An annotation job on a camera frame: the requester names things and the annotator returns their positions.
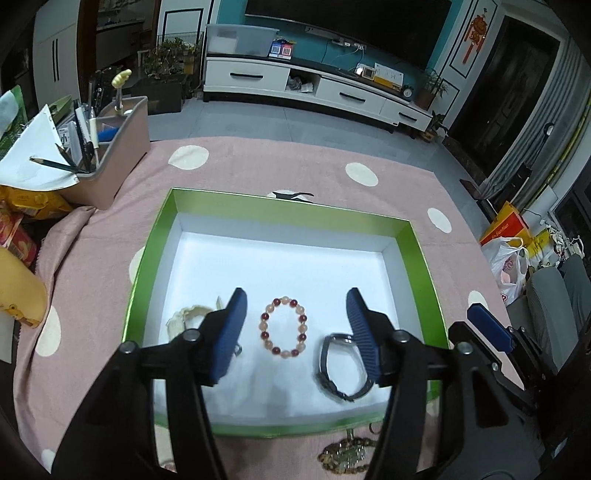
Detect dark wrist watch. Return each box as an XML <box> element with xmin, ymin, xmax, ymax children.
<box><xmin>315</xmin><ymin>332</ymin><xmax>374</xmax><ymax>402</ymax></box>

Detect black television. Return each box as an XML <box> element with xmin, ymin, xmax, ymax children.
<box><xmin>244</xmin><ymin>0</ymin><xmax>452</xmax><ymax>70</ymax></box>

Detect white plastic bag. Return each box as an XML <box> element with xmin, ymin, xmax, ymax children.
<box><xmin>482</xmin><ymin>237</ymin><xmax>529</xmax><ymax>305</ymax></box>

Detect white grey cloth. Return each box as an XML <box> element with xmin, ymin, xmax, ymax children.
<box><xmin>0</xmin><ymin>90</ymin><xmax>21</xmax><ymax>134</ymax></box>

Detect grey curtain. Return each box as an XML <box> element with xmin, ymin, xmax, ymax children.
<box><xmin>485</xmin><ymin>41</ymin><xmax>591</xmax><ymax>208</ymax></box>

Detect person's grey trousers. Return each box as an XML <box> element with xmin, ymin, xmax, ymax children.
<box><xmin>525</xmin><ymin>255</ymin><xmax>591</xmax><ymax>372</ymax></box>

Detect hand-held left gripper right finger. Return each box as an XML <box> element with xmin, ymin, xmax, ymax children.
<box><xmin>345</xmin><ymin>287</ymin><xmax>544</xmax><ymax>480</ymax></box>

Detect cream bracelet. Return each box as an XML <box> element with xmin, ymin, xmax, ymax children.
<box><xmin>165</xmin><ymin>302</ymin><xmax>222</xmax><ymax>344</ymax></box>

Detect large leafy potted plant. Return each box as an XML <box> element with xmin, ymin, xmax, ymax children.
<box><xmin>131</xmin><ymin>38</ymin><xmax>204</xmax><ymax>114</ymax></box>

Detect clear plastic storage box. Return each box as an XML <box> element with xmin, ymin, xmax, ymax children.
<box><xmin>206</xmin><ymin>24</ymin><xmax>281</xmax><ymax>58</ymax></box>

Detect yellow-topped stick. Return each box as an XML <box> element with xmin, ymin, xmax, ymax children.
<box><xmin>112</xmin><ymin>69</ymin><xmax>132</xmax><ymax>114</ymax></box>

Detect yellow and white calendar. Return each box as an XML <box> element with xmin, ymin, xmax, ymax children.
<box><xmin>374</xmin><ymin>62</ymin><xmax>404</xmax><ymax>89</ymax></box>

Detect green patterned bag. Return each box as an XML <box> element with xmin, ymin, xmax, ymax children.
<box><xmin>0</xmin><ymin>85</ymin><xmax>29</xmax><ymax>160</ymax></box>

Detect red and peach bead bracelet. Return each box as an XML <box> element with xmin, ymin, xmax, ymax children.
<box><xmin>260</xmin><ymin>296</ymin><xmax>309</xmax><ymax>358</ymax></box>

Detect pink polka-dot tablecloth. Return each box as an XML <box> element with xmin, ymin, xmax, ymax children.
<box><xmin>11</xmin><ymin>136</ymin><xmax>527</xmax><ymax>480</ymax></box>

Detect yellow bag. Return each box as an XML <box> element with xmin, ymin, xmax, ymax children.
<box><xmin>526</xmin><ymin>228</ymin><xmax>561</xmax><ymax>271</ymax></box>

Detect white wardrobe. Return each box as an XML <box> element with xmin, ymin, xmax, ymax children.
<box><xmin>32</xmin><ymin>0</ymin><xmax>81</xmax><ymax>109</ymax></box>

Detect yellow bear bottle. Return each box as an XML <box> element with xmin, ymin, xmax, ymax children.
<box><xmin>0</xmin><ymin>247</ymin><xmax>49</xmax><ymax>328</ymax></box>

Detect green cardboard box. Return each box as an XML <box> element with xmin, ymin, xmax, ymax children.
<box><xmin>121</xmin><ymin>187</ymin><xmax>451</xmax><ymax>438</ymax></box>

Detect dark wooden door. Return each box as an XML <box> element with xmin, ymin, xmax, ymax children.
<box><xmin>450</xmin><ymin>14</ymin><xmax>561</xmax><ymax>178</ymax></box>

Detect potted plant in brown pot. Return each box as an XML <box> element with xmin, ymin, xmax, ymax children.
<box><xmin>418</xmin><ymin>69</ymin><xmax>448</xmax><ymax>110</ymax></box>

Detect red knot wall ornament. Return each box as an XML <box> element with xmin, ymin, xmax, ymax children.
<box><xmin>464</xmin><ymin>11</ymin><xmax>490</xmax><ymax>63</ymax></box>

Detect yellow snack packet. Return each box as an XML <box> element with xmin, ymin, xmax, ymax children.
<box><xmin>0</xmin><ymin>185</ymin><xmax>72</xmax><ymax>220</ymax></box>

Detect red snack packet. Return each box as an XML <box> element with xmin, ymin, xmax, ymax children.
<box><xmin>0</xmin><ymin>205</ymin><xmax>38</xmax><ymax>268</ymax></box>

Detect beige desk organizer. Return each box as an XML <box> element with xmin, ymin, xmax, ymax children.
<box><xmin>55</xmin><ymin>95</ymin><xmax>151</xmax><ymax>210</ymax></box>

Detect small potted floor plant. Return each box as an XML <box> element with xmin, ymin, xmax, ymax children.
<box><xmin>422</xmin><ymin>111</ymin><xmax>448</xmax><ymax>142</ymax></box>

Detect bunch of pens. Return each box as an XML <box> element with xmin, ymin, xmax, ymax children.
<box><xmin>55</xmin><ymin>80</ymin><xmax>102</xmax><ymax>174</ymax></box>

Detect white television cabinet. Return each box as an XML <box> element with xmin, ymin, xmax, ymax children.
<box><xmin>203</xmin><ymin>54</ymin><xmax>435</xmax><ymax>139</ymax></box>

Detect orange cardboard box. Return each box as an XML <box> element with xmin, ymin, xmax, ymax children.
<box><xmin>480</xmin><ymin>202</ymin><xmax>529</xmax><ymax>247</ymax></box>

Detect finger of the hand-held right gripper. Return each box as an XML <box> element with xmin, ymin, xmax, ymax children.
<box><xmin>449</xmin><ymin>322</ymin><xmax>483</xmax><ymax>347</ymax></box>
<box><xmin>466</xmin><ymin>305</ymin><xmax>515</xmax><ymax>355</ymax></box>

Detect brown bead bracelet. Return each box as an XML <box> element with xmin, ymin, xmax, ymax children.
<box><xmin>318</xmin><ymin>427</ymin><xmax>384</xmax><ymax>476</ymax></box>

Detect white paper sheet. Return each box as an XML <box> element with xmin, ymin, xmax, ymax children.
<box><xmin>0</xmin><ymin>104</ymin><xmax>77</xmax><ymax>191</ymax></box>

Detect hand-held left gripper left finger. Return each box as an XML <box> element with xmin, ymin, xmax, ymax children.
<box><xmin>53</xmin><ymin>287</ymin><xmax>249</xmax><ymax>480</ymax></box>

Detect pencil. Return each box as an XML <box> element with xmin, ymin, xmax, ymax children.
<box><xmin>29</xmin><ymin>157</ymin><xmax>79</xmax><ymax>174</ymax></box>

